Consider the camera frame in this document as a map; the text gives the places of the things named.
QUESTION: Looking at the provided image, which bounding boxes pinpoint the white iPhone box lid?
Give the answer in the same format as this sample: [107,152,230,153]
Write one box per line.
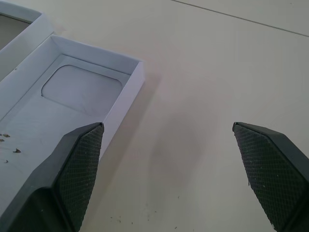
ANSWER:
[0,6,53,84]

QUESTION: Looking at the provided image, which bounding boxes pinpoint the white box bottom tray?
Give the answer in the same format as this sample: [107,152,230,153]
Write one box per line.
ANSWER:
[0,34,146,229]

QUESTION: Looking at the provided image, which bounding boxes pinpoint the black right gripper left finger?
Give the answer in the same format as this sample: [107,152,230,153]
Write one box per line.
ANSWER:
[0,122,105,232]

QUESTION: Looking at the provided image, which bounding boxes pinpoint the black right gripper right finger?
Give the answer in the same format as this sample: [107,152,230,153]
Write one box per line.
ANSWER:
[232,121,309,232]

